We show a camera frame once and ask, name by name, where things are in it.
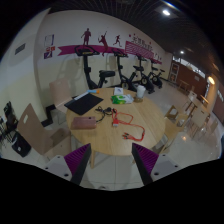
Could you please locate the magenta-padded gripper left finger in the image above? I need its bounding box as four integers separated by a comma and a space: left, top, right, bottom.
42, 143, 92, 186

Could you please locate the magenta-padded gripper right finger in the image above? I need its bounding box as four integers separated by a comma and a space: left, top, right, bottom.
131, 142, 184, 186

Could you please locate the red charging cable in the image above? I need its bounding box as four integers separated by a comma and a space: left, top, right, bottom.
111, 111, 147, 141

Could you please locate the black bin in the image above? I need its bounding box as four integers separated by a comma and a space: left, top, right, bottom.
11, 131, 33, 158

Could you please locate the wooden tables and chairs group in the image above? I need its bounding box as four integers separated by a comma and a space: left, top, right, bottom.
164, 89, 224, 144

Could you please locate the black mouse pad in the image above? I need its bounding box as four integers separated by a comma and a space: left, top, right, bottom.
64, 93, 104, 116

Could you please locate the black chairs stack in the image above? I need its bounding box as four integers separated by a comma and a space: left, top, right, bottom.
0, 100, 19, 141

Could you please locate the plain wooden chair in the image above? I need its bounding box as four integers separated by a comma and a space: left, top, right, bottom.
49, 78, 74, 114

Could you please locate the white cup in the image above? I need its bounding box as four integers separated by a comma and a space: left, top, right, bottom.
135, 85, 147, 100

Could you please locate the green wet wipes pack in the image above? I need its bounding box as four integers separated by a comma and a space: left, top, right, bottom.
110, 94, 135, 105

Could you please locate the small white box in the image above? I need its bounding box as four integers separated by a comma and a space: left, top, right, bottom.
113, 86, 124, 96

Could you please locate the wooden chair with handle hole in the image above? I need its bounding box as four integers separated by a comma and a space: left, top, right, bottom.
17, 103, 73, 156

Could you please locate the black cable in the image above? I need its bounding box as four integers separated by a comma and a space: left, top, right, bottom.
94, 105, 115, 124

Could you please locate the purple wall poster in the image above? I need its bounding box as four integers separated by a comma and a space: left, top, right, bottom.
43, 50, 54, 60

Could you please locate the grey wall vent grille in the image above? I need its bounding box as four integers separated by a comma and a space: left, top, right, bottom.
14, 43, 27, 55

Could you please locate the white wall poster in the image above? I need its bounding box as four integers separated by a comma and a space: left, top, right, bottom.
44, 34, 55, 48

